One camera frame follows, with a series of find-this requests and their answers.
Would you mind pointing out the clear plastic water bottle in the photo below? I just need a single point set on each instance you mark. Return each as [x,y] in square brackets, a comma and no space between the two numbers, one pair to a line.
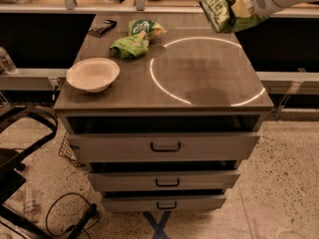
[6,62]

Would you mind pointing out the white paper bowl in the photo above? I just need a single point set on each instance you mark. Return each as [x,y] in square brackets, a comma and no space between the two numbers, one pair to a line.
[93,75]

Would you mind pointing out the grey drawer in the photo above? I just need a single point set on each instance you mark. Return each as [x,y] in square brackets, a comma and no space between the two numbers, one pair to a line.
[163,180]
[162,147]
[163,203]

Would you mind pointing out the dark snack bar wrapper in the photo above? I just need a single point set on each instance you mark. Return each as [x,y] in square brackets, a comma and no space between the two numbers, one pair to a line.
[102,28]

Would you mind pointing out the grey drawer cabinet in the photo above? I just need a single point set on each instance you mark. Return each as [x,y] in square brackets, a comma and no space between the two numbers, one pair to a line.
[190,81]

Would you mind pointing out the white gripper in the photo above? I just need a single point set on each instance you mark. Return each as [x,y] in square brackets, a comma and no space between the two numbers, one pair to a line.
[261,1]

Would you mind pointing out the green jalapeno chip bag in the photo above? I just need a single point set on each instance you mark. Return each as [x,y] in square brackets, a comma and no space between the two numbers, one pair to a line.
[222,19]

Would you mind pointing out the bottom grey drawer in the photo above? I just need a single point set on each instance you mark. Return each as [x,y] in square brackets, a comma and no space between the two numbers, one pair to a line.
[163,203]

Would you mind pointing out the black office chair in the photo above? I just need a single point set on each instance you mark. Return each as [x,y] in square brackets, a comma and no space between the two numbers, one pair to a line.
[11,161]

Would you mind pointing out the crumpled green chip bag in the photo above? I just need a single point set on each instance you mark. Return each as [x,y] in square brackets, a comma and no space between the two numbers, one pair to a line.
[131,47]

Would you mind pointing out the green white snack bag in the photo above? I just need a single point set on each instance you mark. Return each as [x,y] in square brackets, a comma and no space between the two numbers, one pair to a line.
[150,27]

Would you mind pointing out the top grey drawer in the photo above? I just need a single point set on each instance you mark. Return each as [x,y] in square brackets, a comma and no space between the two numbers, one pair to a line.
[162,147]

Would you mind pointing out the middle grey drawer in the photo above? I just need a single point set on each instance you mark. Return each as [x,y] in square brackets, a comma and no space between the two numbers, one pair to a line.
[163,180]

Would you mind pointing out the wire mesh basket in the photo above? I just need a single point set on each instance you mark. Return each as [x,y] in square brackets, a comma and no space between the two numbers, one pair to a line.
[67,153]

